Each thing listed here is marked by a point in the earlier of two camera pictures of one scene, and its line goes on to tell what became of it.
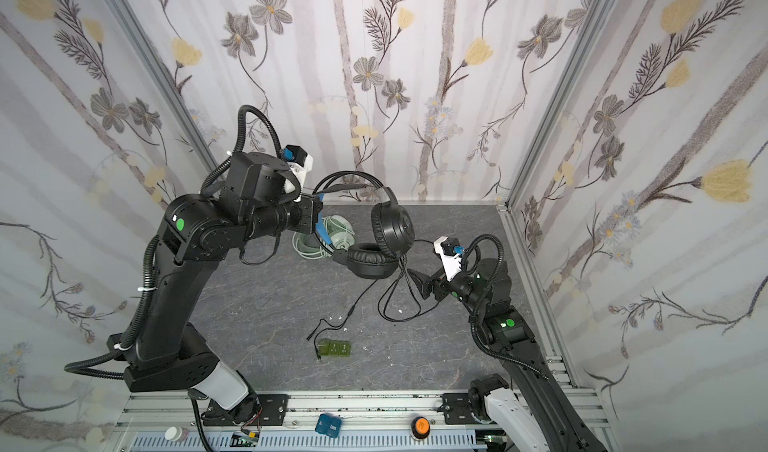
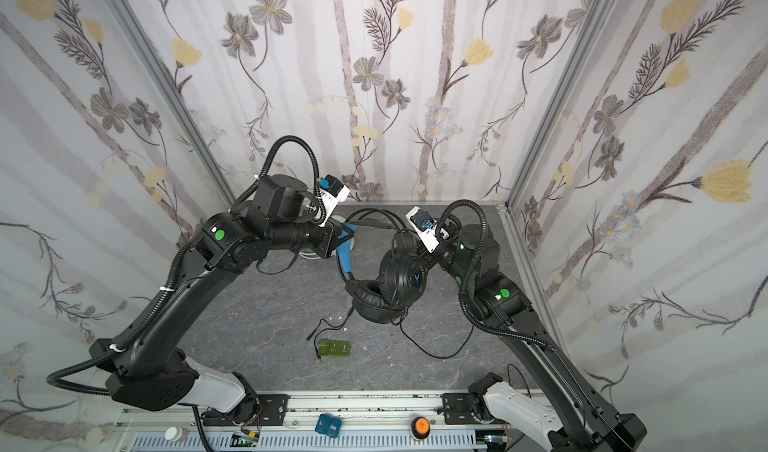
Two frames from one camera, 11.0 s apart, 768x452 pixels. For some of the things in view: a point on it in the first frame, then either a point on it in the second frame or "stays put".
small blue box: (328, 425) stays put
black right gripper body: (440, 283) to (437, 254)
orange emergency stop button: (420, 427) stays put
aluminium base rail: (155, 412) stays put
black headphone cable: (314, 333) to (322, 321)
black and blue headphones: (393, 232) to (402, 272)
